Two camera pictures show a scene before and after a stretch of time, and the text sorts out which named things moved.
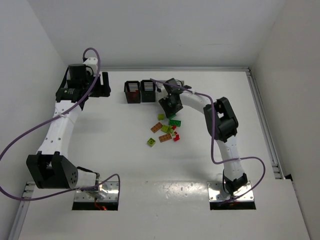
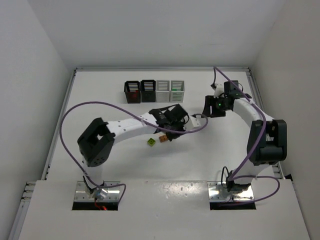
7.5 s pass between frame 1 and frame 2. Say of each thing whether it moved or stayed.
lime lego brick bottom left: stayed
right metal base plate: stayed
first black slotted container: stayed
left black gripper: moved
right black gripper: moved
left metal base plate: stayed
